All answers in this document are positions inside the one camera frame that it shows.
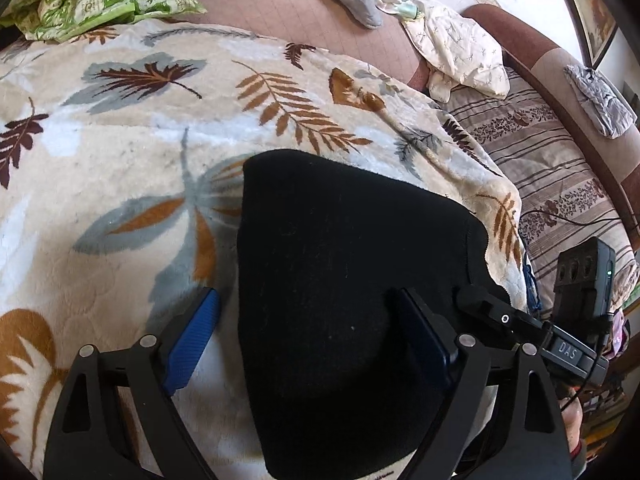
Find crumpled grey cloth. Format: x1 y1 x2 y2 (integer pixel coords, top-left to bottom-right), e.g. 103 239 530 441
564 64 638 139

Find black cable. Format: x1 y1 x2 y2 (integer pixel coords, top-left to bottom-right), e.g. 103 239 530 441
520 204 628 228

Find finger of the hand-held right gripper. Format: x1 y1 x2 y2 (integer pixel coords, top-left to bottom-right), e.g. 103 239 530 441
455 285 547 349

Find white floral pillowcase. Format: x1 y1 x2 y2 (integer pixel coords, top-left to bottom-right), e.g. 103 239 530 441
402 0 511 104

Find brown sofa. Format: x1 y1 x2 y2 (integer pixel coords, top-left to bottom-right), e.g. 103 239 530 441
175 0 640 241

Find pink cloth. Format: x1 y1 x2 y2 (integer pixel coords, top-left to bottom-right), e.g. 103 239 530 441
610 309 633 358

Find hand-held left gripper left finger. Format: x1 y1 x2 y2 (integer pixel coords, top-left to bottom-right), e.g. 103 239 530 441
44 287 221 480

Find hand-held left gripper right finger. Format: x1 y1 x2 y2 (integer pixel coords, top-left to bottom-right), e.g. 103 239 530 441
397 287 573 480

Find framed wall picture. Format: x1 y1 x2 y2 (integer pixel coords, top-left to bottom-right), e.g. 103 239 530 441
547 0 620 69

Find black pants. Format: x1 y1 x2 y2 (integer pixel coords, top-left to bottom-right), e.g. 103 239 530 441
235 149 512 480

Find person's right forearm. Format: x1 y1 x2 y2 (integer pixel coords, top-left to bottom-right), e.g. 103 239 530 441
559 392 587 461

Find leaf print fleece blanket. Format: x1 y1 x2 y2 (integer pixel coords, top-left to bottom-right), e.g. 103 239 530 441
0 20 537 480

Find striped floral bedsheet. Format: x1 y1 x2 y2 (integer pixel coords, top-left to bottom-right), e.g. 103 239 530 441
440 65 640 311

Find green patterned cloth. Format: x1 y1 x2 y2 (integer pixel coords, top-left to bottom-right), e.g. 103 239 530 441
0 0 207 42

